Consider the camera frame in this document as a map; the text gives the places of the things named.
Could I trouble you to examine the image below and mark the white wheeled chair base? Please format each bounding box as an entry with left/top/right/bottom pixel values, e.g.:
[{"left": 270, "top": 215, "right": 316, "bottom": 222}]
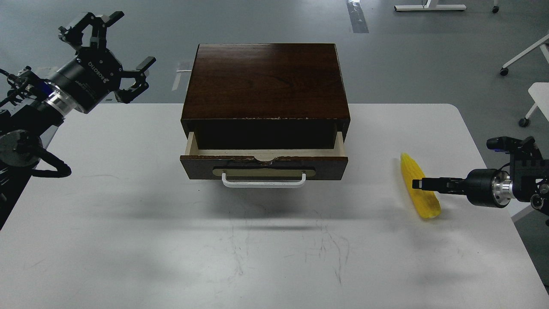
[{"left": 499, "top": 33, "right": 549, "bottom": 127}]

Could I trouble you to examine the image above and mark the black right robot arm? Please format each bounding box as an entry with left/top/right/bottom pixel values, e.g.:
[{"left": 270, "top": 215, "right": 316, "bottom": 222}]
[{"left": 411, "top": 136, "right": 549, "bottom": 215}]

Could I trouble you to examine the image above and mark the dark wooden drawer cabinet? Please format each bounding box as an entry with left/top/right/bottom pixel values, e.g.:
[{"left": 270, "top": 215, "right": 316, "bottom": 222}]
[{"left": 181, "top": 43, "right": 350, "bottom": 149}]

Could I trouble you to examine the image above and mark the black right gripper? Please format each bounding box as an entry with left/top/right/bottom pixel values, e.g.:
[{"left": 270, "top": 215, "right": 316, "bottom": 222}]
[{"left": 412, "top": 169, "right": 512, "bottom": 209}]

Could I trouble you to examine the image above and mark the white desk base far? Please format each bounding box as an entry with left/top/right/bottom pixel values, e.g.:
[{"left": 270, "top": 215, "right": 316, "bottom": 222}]
[{"left": 394, "top": 0, "right": 467, "bottom": 12}]

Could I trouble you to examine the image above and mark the yellow corn cob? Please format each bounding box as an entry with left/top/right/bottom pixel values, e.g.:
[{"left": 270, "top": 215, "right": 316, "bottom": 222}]
[{"left": 400, "top": 152, "right": 441, "bottom": 219}]

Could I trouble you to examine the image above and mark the wooden drawer with white handle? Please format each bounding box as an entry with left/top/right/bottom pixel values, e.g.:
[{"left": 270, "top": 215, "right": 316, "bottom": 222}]
[{"left": 180, "top": 132, "right": 349, "bottom": 188}]

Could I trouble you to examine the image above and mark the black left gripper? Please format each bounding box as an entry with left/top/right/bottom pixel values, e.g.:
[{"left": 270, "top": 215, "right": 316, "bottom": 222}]
[{"left": 46, "top": 11, "right": 157, "bottom": 115}]

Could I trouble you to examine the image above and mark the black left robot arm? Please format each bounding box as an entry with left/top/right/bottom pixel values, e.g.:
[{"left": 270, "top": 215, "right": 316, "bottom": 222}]
[{"left": 0, "top": 11, "right": 156, "bottom": 225}]

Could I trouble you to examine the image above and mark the grey floor tape strip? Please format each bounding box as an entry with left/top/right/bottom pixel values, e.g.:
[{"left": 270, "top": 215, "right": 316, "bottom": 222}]
[{"left": 345, "top": 0, "right": 369, "bottom": 34}]

